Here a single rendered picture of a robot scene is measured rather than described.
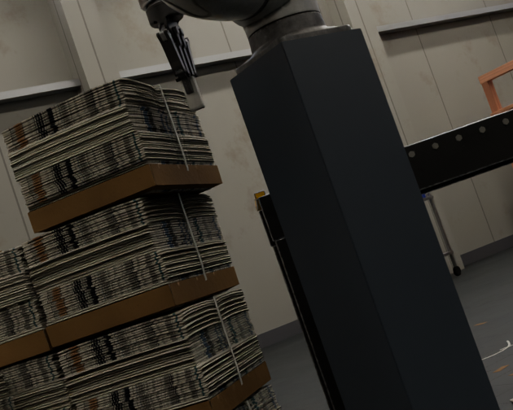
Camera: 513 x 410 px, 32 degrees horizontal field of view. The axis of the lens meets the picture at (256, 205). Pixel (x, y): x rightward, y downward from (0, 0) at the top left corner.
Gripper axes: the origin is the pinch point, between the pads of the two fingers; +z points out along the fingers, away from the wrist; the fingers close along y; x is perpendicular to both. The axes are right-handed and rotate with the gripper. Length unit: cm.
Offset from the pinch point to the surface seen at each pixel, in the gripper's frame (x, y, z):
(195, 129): -6.8, -14.0, 4.7
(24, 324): -44, 19, 34
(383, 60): -40, -721, -121
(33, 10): -269, -483, -229
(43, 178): -29.1, 19.0, 8.3
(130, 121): -7.3, 19.3, 4.6
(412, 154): 32, -57, 24
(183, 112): -6.5, -9.2, 0.9
